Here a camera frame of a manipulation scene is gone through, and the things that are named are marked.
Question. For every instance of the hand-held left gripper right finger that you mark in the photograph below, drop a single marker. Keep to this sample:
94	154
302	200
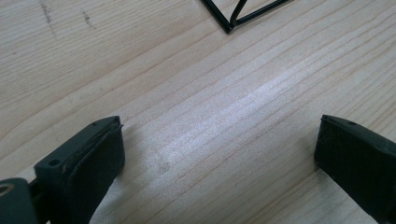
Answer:
358	161

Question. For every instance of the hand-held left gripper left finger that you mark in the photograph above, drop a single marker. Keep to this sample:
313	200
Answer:
84	168

